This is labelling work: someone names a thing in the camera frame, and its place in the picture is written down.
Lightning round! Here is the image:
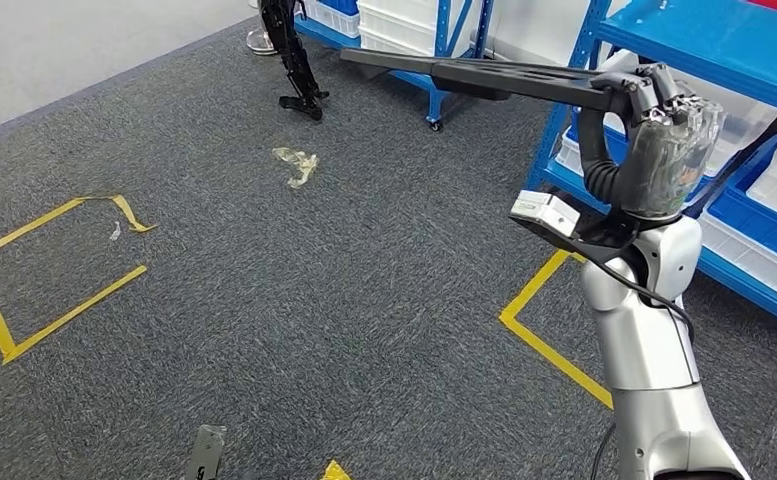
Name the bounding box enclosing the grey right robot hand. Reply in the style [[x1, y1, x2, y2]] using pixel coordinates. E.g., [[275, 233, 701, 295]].
[[576, 61, 727, 221]]

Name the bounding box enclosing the black plastic panel part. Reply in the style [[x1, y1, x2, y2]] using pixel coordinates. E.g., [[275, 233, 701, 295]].
[[339, 47, 634, 113]]

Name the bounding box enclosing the crumpled clear plastic wrap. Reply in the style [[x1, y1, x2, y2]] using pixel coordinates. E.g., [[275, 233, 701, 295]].
[[271, 146, 320, 190]]

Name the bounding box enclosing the black jointed leg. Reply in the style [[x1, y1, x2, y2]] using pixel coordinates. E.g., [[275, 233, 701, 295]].
[[258, 0, 331, 123]]

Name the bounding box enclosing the round silver base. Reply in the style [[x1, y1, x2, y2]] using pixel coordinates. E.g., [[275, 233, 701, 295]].
[[246, 26, 278, 57]]

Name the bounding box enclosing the black camera bracket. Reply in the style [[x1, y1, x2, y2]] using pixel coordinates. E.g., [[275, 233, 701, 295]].
[[509, 211, 648, 266]]

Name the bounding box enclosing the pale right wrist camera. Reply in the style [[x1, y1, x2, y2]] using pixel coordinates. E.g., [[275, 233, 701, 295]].
[[509, 190, 581, 238]]

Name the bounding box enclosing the black cable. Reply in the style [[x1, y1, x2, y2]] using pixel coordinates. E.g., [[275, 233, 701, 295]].
[[586, 248, 696, 346], [589, 423, 618, 480]]

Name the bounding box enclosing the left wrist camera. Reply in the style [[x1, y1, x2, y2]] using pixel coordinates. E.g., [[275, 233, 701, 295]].
[[184, 423, 228, 480]]

